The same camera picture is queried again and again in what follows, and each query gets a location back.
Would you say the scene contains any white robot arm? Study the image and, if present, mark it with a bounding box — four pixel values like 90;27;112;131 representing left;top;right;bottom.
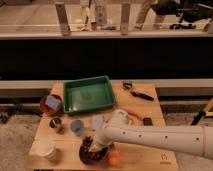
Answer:
89;109;213;160

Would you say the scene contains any dark bowl of grapes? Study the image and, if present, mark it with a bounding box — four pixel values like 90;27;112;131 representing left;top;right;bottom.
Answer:
79;136;108;165

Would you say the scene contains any blue plastic cup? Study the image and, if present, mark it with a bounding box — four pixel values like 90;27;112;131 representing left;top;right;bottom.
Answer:
70;120;84;136

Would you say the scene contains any small metal cup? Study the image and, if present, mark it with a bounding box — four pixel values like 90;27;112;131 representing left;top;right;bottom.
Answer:
49;118;63;132

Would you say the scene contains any white paper cup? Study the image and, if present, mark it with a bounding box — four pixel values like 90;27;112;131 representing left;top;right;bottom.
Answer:
35;139;56;160

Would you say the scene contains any orange fruit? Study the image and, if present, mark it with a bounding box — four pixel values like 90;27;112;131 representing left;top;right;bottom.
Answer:
107;150;121;166

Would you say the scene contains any orange carrot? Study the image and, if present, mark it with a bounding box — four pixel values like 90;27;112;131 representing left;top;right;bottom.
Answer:
122;108;143;121

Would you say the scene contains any green plastic tray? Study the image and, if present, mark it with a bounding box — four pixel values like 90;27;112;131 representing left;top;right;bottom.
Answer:
63;76;116;115

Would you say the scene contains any red bowl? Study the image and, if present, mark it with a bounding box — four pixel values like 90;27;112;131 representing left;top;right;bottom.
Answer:
39;94;62;116

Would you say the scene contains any black remote control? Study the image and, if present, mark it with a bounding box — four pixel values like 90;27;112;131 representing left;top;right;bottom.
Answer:
143;117;153;126

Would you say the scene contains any blue sponge block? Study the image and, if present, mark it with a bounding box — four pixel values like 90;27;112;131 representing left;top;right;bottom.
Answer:
45;95;61;110

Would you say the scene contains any black handled can opener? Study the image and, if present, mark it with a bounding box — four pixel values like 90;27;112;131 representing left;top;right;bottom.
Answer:
122;81;154;101

